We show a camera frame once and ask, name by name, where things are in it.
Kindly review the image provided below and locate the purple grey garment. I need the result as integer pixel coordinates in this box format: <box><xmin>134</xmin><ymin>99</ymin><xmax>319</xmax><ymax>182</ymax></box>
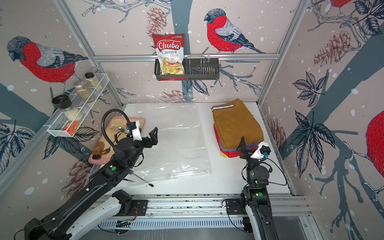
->
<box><xmin>219</xmin><ymin>140</ymin><xmax>260</xmax><ymax>152</ymax></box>

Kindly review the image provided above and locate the red garment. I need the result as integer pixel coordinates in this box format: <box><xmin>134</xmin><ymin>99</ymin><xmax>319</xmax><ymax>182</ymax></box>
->
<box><xmin>213</xmin><ymin>125</ymin><xmax>257</xmax><ymax>158</ymax></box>

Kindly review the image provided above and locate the brown garment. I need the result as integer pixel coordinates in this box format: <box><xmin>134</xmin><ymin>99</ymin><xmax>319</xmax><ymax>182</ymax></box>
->
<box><xmin>211</xmin><ymin>99</ymin><xmax>264</xmax><ymax>150</ymax></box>

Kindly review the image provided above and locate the clear plastic vacuum bag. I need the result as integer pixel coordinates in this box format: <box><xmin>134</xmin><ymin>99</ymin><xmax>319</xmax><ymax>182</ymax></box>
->
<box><xmin>125</xmin><ymin>103</ymin><xmax>212</xmax><ymax>185</ymax></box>

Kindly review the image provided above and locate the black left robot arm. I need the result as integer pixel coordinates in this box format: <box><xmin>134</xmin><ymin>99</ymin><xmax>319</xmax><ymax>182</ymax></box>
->
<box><xmin>23</xmin><ymin>128</ymin><xmax>158</xmax><ymax>240</ymax></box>

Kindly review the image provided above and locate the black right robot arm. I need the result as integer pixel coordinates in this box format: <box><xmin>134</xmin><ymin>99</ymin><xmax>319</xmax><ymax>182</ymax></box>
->
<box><xmin>237</xmin><ymin>137</ymin><xmax>279</xmax><ymax>240</ymax></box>

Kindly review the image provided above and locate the red Chuba cassava chips bag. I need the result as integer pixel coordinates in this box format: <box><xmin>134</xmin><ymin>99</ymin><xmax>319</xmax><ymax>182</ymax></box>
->
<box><xmin>152</xmin><ymin>34</ymin><xmax>185</xmax><ymax>75</ymax></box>

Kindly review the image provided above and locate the pink tray with beige mat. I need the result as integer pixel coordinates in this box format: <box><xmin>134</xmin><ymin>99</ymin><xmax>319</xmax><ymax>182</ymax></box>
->
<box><xmin>89</xmin><ymin>116</ymin><xmax>146</xmax><ymax>165</ymax></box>

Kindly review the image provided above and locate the amber sauce bottle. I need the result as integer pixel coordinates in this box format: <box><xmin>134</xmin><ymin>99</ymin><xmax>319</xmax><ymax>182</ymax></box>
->
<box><xmin>92</xmin><ymin>142</ymin><xmax>105</xmax><ymax>160</ymax></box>

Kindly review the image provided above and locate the black plastic fork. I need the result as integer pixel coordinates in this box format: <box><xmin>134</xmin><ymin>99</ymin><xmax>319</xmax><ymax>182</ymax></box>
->
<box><xmin>129</xmin><ymin>171</ymin><xmax>154</xmax><ymax>188</ymax></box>

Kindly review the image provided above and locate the small red packet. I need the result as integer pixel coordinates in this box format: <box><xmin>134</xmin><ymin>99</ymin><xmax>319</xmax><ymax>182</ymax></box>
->
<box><xmin>63</xmin><ymin>121</ymin><xmax>79</xmax><ymax>135</ymax></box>

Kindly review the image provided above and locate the clear acrylic spice shelf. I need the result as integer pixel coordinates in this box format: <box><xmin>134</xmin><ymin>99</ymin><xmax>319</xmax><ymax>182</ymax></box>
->
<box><xmin>48</xmin><ymin>73</ymin><xmax>110</xmax><ymax>138</ymax></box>

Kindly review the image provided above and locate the brown spice jar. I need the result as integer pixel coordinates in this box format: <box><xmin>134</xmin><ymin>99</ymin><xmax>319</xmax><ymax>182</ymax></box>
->
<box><xmin>74</xmin><ymin>81</ymin><xmax>94</xmax><ymax>103</ymax></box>

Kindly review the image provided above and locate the black lid spice jar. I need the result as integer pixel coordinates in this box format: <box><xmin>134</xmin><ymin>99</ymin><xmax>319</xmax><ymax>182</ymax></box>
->
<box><xmin>52</xmin><ymin>95</ymin><xmax>84</xmax><ymax>122</ymax></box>

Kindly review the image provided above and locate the yellow spice jar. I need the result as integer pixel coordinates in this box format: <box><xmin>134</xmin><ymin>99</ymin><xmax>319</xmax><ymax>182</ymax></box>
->
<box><xmin>85</xmin><ymin>72</ymin><xmax>103</xmax><ymax>92</ymax></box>

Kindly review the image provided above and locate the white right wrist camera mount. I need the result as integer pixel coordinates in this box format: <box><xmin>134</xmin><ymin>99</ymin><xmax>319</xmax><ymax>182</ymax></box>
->
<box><xmin>251</xmin><ymin>142</ymin><xmax>271</xmax><ymax>159</ymax></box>

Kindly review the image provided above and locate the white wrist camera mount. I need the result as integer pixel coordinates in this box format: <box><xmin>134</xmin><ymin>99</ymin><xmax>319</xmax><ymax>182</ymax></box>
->
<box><xmin>251</xmin><ymin>142</ymin><xmax>271</xmax><ymax>159</ymax></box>
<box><xmin>130</xmin><ymin>121</ymin><xmax>142</xmax><ymax>141</ymax></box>

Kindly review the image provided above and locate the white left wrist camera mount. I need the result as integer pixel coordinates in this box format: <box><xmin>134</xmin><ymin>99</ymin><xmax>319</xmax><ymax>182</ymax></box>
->
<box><xmin>130</xmin><ymin>121</ymin><xmax>142</xmax><ymax>141</ymax></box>

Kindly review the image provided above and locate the bronze long handled spoon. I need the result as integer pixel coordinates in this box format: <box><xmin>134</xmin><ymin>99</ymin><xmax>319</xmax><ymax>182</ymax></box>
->
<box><xmin>102</xmin><ymin>134</ymin><xmax>120</xmax><ymax>155</ymax></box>

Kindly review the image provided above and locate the black corrugated cable hose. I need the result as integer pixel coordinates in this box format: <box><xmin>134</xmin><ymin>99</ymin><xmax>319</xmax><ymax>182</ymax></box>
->
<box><xmin>100</xmin><ymin>108</ymin><xmax>133</xmax><ymax>148</ymax></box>

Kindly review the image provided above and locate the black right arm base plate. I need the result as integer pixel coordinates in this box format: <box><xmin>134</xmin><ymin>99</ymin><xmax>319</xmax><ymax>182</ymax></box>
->
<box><xmin>223</xmin><ymin>199</ymin><xmax>247</xmax><ymax>216</ymax></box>

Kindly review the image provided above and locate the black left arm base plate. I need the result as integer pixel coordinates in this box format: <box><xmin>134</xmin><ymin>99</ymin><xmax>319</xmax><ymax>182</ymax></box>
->
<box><xmin>117</xmin><ymin>200</ymin><xmax>149</xmax><ymax>217</ymax></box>

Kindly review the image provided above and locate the black wire wall basket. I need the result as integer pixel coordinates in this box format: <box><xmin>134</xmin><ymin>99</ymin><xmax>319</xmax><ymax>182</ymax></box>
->
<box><xmin>154</xmin><ymin>57</ymin><xmax>220</xmax><ymax>81</ymax></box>

